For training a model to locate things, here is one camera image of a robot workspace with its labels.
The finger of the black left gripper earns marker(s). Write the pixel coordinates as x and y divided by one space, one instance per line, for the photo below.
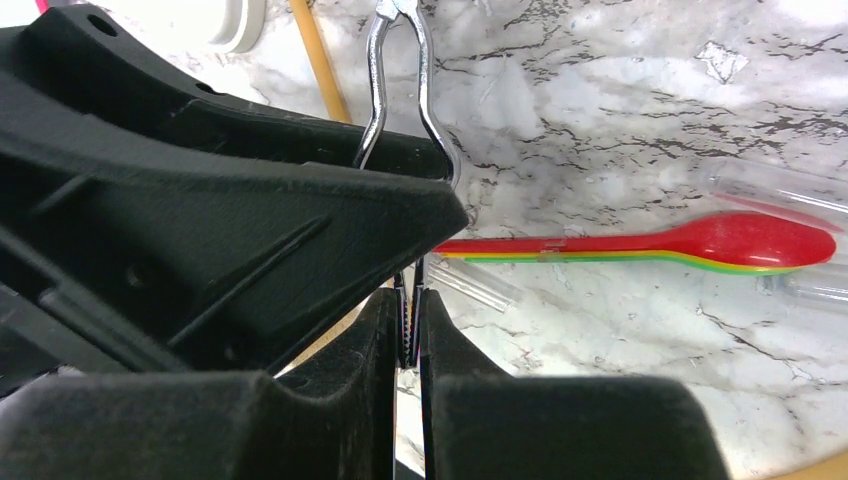
157 225

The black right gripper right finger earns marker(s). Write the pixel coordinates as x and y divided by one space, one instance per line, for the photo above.
480 422

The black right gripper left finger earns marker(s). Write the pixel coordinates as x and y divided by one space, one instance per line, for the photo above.
79 414

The yellow rubber tubing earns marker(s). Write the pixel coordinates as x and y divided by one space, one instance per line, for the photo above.
332 97

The metal crucible tongs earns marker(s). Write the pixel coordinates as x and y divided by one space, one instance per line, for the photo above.
387 14

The small glass funnel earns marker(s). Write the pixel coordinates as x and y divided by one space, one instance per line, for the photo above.
474 282

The white plastic bin lid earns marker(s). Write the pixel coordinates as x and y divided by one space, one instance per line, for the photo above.
216 26

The stacked coloured plastic spoons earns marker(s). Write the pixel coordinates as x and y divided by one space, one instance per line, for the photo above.
734 242

